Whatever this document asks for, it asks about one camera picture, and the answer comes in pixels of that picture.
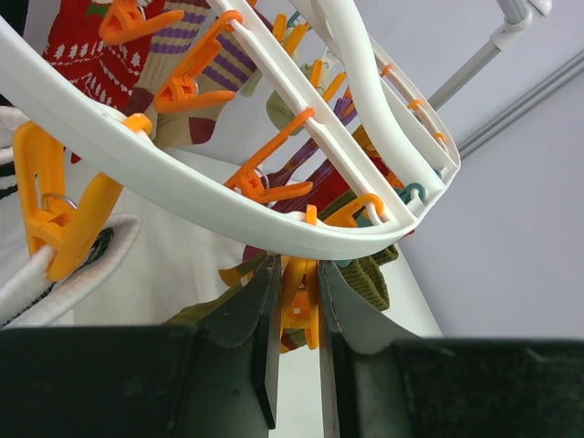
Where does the olive striped sock pair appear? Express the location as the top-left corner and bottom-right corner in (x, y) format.
(163, 190), (399, 353)

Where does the white striped sock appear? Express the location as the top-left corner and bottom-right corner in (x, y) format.
(1, 106), (141, 329)

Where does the purple orange striped sock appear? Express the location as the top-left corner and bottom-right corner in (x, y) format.
(267, 90), (381, 213)

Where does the red santa sock pair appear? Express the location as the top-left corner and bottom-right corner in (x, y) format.
(309, 154), (402, 215)

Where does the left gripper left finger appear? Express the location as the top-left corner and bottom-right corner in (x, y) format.
(163, 253), (282, 431)

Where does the red patterned sock pair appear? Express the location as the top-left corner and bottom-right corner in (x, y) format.
(42, 0), (152, 110)

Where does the beige purple striped sock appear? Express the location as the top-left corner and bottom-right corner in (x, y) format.
(121, 1), (256, 149)

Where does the white oval sock hanger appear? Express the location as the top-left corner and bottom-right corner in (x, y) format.
(0, 0), (463, 262)

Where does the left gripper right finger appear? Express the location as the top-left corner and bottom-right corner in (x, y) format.
(318, 261), (416, 437)

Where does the yellow clothespin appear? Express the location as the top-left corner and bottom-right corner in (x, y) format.
(280, 257), (319, 349)

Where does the cream fluffy sock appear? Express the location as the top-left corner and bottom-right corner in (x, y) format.
(239, 58), (345, 136)

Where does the white metal drying rack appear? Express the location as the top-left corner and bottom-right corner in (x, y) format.
(428, 0), (553, 110)

